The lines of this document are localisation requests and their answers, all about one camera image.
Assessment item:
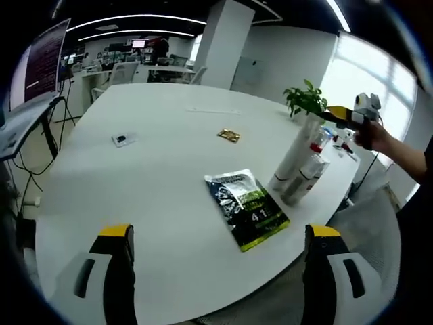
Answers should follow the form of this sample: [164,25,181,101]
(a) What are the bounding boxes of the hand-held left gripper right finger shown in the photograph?
[302,223,375,325]

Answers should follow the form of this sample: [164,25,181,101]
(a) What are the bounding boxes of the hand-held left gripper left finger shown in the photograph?
[72,223,138,325]

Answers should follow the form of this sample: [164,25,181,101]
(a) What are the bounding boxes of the white skincare bottle red collar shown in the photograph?
[309,127,329,154]

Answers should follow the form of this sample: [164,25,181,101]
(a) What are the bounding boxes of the white skincare tube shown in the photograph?
[267,114,321,193]

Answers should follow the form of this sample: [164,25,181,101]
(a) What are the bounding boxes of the white bottle yellow band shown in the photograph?
[281,153,332,207]

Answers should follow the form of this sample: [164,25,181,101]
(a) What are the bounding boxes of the gold skincare sachet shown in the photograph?
[216,127,242,144]

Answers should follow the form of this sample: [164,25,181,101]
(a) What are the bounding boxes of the green skincare sachet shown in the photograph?
[203,168,292,253]

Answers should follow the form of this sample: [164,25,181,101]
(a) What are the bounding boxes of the clear skincare sachet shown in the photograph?
[110,132,137,149]

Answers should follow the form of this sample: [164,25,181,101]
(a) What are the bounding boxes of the person's right hand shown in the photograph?
[351,118,388,152]

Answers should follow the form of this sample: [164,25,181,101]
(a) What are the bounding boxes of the small red bottles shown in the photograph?
[332,131,355,153]

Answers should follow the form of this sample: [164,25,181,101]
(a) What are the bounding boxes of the bright window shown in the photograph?
[321,32,420,143]

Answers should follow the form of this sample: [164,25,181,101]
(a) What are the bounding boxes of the potted green plant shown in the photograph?
[282,79,329,118]

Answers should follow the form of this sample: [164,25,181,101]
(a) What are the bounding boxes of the person's black shirt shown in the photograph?
[394,135,433,217]

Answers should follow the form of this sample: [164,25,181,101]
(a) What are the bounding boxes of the grey mesh chair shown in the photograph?
[336,161,403,307]

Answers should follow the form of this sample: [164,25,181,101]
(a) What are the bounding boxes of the curved ceiling light strip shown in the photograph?
[325,0,352,34]

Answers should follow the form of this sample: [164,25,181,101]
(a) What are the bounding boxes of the white pillar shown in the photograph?
[196,0,256,91]

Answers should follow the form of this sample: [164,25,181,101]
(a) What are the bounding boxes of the white office chair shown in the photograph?
[107,61,140,86]
[188,66,208,85]

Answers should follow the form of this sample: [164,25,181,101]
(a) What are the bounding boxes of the black laptop stand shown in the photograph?
[32,96,78,160]

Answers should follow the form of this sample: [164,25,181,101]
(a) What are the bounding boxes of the open laptop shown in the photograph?
[0,17,72,162]

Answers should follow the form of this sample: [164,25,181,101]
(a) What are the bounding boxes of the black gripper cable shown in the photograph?
[361,114,385,186]

